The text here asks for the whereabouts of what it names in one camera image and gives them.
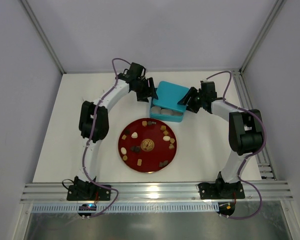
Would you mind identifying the teal tin lid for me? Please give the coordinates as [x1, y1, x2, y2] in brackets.
[152, 81, 189, 113]

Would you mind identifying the teal tin box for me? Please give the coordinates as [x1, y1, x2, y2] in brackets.
[149, 102, 184, 123]

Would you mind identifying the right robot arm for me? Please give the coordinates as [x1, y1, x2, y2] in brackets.
[178, 81, 266, 200]

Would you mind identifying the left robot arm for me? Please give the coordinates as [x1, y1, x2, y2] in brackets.
[67, 58, 158, 201]

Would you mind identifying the caramel ridged chocolate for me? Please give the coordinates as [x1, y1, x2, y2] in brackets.
[160, 125, 166, 131]

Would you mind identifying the white oval swirl chocolate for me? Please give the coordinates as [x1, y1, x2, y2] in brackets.
[162, 135, 171, 142]

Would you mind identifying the white shell chocolate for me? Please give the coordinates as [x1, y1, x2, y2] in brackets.
[131, 132, 138, 139]

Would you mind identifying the caramel heart chocolate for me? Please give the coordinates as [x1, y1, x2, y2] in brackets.
[168, 144, 175, 150]

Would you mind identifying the white round chocolate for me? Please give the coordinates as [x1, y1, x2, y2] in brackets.
[120, 147, 127, 155]

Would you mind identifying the red round plate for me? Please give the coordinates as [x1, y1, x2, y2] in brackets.
[117, 118, 178, 173]

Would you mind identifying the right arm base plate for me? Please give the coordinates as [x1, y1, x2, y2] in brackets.
[198, 181, 246, 200]

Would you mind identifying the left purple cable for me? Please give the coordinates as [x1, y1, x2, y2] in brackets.
[81, 57, 120, 221]

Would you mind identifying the slotted cable duct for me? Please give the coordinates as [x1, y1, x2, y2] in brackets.
[31, 202, 219, 214]

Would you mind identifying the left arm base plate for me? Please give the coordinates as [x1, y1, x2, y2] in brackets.
[66, 184, 111, 201]

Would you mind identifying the aluminium rail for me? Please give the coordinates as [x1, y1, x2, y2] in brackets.
[20, 180, 293, 203]

